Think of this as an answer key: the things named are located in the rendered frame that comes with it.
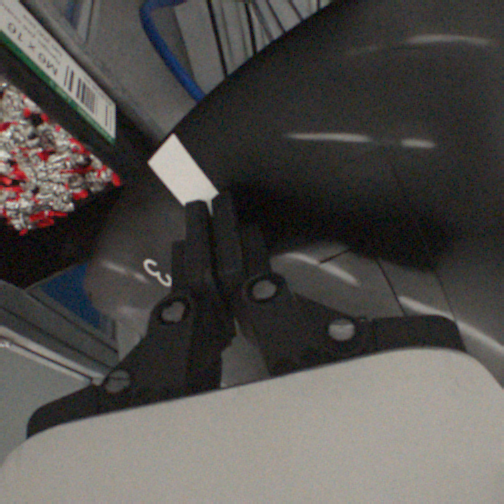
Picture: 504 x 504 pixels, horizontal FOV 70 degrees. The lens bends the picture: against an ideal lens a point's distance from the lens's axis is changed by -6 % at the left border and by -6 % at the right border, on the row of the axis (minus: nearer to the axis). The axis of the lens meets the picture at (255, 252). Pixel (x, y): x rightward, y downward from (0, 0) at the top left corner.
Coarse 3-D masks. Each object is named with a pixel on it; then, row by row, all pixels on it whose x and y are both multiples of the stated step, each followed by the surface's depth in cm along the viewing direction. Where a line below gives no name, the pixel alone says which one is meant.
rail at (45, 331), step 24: (0, 288) 42; (0, 312) 41; (24, 312) 45; (48, 312) 51; (72, 312) 57; (0, 336) 43; (24, 336) 44; (48, 336) 51; (72, 336) 55; (96, 336) 63; (48, 360) 51; (72, 360) 54; (96, 360) 61
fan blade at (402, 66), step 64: (384, 0) 10; (448, 0) 9; (256, 64) 11; (320, 64) 11; (384, 64) 10; (448, 64) 10; (192, 128) 13; (256, 128) 12; (320, 128) 11; (384, 128) 11; (448, 128) 10; (128, 192) 16; (256, 192) 13; (320, 192) 12; (384, 192) 11; (448, 192) 11; (128, 256) 18; (320, 256) 13; (384, 256) 12; (448, 256) 11; (128, 320) 21
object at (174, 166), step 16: (176, 144) 14; (160, 160) 14; (176, 160) 14; (192, 160) 14; (160, 176) 14; (176, 176) 14; (192, 176) 14; (176, 192) 15; (192, 192) 14; (208, 192) 14
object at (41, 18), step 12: (24, 0) 19; (48, 0) 20; (36, 12) 20; (48, 24) 21; (60, 36) 22; (72, 48) 23; (84, 60) 23; (96, 72) 24; (132, 96) 27; (120, 108) 27; (132, 120) 28; (144, 132) 29; (156, 144) 31
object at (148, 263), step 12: (144, 252) 17; (156, 252) 17; (132, 264) 18; (144, 264) 17; (156, 264) 17; (168, 264) 17; (144, 276) 18; (156, 276) 18; (168, 276) 17; (168, 288) 18
